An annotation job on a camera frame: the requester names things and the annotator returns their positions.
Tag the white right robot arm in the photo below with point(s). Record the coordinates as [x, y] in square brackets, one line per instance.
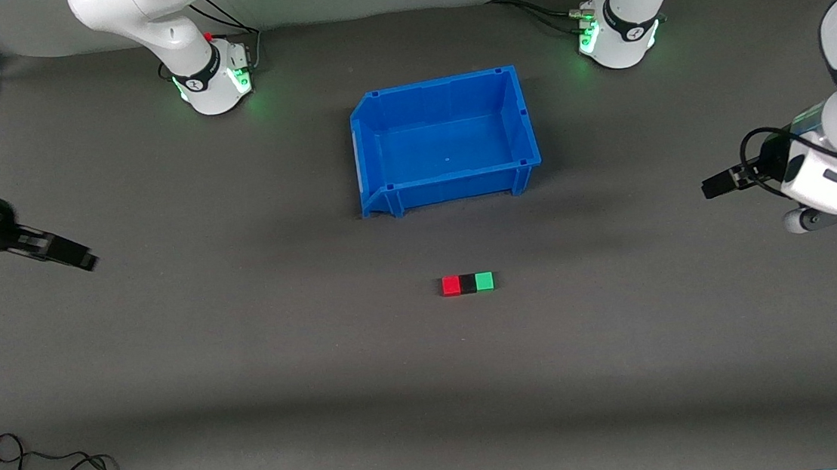
[183, 51]

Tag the small green cube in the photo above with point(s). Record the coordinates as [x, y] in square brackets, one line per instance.
[485, 281]

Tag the small red cube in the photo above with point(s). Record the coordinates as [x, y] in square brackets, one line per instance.
[451, 286]

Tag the blue plastic storage bin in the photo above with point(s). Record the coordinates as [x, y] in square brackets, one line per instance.
[449, 149]

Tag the small black cube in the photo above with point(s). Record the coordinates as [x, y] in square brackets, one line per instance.
[468, 284]

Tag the dark gray table mat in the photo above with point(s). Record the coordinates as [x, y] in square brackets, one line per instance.
[401, 380]

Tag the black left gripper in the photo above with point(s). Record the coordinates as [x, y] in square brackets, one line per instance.
[767, 163]

